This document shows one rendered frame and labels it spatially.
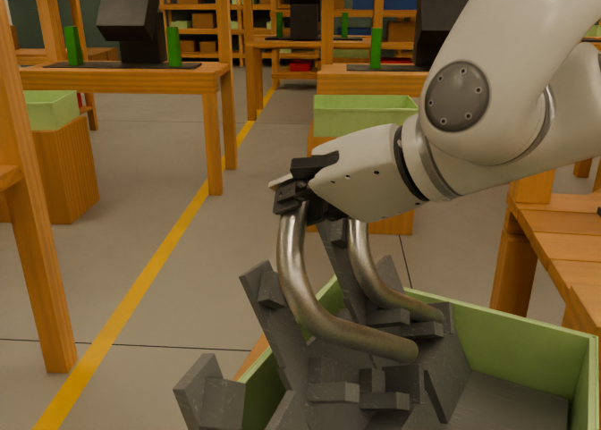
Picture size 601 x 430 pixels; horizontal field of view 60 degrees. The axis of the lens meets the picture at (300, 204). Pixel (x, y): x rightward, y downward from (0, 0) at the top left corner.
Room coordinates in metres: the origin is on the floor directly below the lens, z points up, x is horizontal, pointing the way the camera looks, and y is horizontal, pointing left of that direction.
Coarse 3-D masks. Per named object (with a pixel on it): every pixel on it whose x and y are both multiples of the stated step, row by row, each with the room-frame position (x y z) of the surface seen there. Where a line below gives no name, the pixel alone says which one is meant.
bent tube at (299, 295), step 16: (288, 176) 0.54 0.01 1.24; (304, 208) 0.53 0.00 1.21; (288, 224) 0.51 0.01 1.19; (304, 224) 0.51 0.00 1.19; (288, 240) 0.49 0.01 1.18; (304, 240) 0.50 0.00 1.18; (288, 256) 0.48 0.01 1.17; (288, 272) 0.47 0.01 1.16; (304, 272) 0.48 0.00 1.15; (288, 288) 0.46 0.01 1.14; (304, 288) 0.46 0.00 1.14; (288, 304) 0.46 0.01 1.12; (304, 304) 0.46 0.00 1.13; (320, 304) 0.47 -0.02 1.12; (304, 320) 0.46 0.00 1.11; (320, 320) 0.46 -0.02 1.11; (336, 320) 0.47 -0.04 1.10; (320, 336) 0.46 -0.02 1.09; (336, 336) 0.46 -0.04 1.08; (352, 336) 0.48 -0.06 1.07; (368, 336) 0.49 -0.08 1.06; (384, 336) 0.51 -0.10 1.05; (368, 352) 0.50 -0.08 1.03; (384, 352) 0.50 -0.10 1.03; (400, 352) 0.52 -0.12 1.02; (416, 352) 0.54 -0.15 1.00
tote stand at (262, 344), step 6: (264, 336) 0.85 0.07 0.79; (258, 342) 0.83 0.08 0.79; (264, 342) 0.83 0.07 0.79; (258, 348) 0.82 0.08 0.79; (264, 348) 0.82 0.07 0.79; (252, 354) 0.80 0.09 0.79; (258, 354) 0.80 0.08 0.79; (246, 360) 0.78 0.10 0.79; (252, 360) 0.78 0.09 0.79; (246, 366) 0.76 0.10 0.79; (240, 372) 0.75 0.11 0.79; (234, 378) 0.73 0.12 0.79
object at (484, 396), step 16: (480, 384) 0.65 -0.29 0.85; (496, 384) 0.65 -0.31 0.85; (512, 384) 0.65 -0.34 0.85; (464, 400) 0.62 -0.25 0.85; (480, 400) 0.62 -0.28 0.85; (496, 400) 0.62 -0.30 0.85; (512, 400) 0.62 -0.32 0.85; (528, 400) 0.62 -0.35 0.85; (544, 400) 0.62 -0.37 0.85; (560, 400) 0.62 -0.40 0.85; (464, 416) 0.59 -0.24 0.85; (480, 416) 0.59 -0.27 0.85; (496, 416) 0.59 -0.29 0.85; (512, 416) 0.59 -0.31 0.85; (528, 416) 0.59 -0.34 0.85; (544, 416) 0.59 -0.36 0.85; (560, 416) 0.59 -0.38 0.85
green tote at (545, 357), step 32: (480, 320) 0.69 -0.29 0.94; (512, 320) 0.67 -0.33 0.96; (480, 352) 0.69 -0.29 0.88; (512, 352) 0.67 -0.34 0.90; (544, 352) 0.65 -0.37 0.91; (576, 352) 0.63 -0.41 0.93; (256, 384) 0.55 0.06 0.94; (544, 384) 0.64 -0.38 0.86; (576, 384) 0.62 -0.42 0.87; (256, 416) 0.55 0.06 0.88; (576, 416) 0.55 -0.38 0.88
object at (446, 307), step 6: (432, 306) 0.72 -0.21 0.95; (438, 306) 0.71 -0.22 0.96; (444, 306) 0.70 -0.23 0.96; (450, 306) 0.70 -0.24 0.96; (444, 312) 0.70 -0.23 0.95; (450, 312) 0.69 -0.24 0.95; (444, 318) 0.69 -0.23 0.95; (450, 318) 0.69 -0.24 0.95; (444, 324) 0.68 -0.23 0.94; (450, 324) 0.68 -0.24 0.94; (444, 330) 0.68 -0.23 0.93; (450, 330) 0.67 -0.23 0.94
